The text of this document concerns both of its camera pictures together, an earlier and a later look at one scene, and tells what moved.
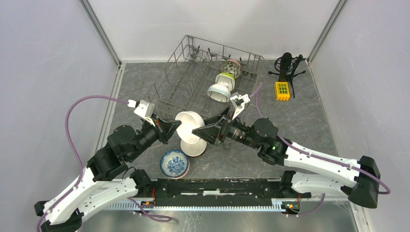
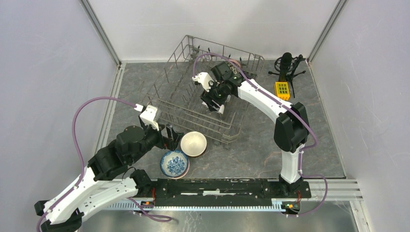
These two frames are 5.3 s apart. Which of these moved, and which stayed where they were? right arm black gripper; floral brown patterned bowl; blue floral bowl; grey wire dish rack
Moved: right arm black gripper
Stayed: floral brown patterned bowl; blue floral bowl; grey wire dish rack
